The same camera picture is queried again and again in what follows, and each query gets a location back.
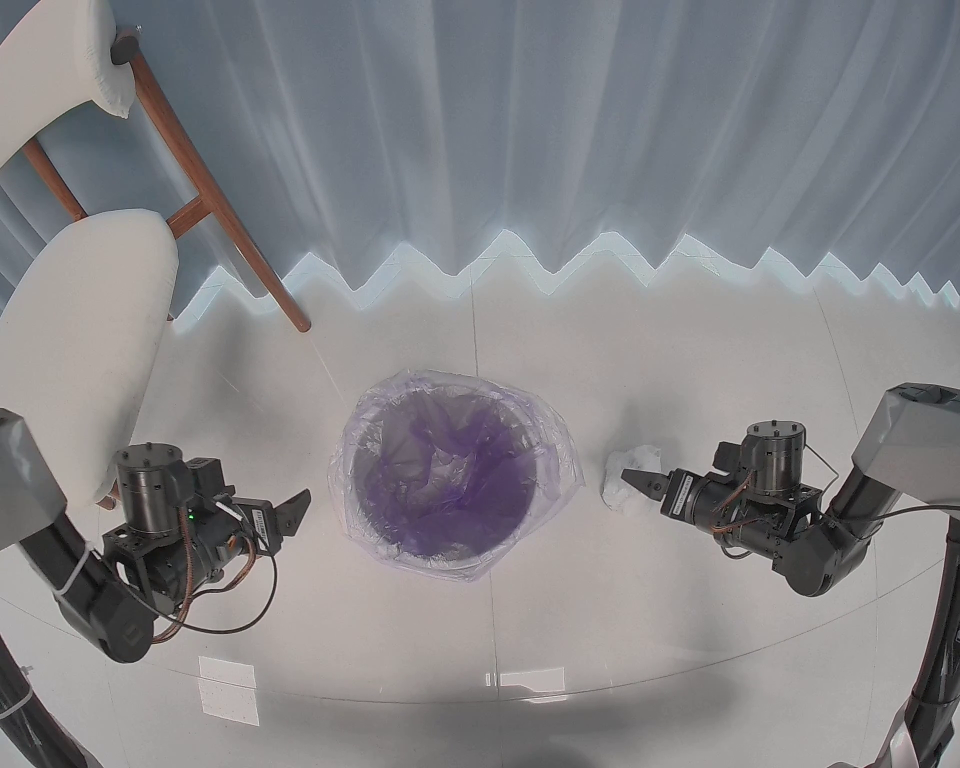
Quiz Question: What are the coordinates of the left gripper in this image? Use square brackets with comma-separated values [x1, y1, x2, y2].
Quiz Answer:
[204, 488, 313, 565]

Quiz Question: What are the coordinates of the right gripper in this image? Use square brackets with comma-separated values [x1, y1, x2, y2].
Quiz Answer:
[621, 466, 744, 535]

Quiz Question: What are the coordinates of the purple plastic bag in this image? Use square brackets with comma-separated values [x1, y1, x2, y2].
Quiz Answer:
[327, 366, 586, 585]

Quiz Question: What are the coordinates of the white trash bin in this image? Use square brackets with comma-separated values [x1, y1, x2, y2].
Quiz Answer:
[352, 388, 543, 573]

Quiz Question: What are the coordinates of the crumpled white paper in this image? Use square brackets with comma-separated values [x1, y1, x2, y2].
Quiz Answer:
[600, 444, 666, 519]

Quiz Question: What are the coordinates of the white cushioned wooden chair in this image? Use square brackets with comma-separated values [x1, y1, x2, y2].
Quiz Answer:
[0, 0, 312, 513]

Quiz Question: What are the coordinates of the pale blue curtain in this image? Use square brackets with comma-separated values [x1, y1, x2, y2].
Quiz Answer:
[0, 0, 960, 324]

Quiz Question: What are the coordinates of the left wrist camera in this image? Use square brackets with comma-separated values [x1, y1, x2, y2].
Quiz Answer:
[183, 456, 230, 502]

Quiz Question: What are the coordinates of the black cable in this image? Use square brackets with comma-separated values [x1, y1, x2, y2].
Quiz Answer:
[176, 551, 280, 636]
[855, 504, 960, 523]

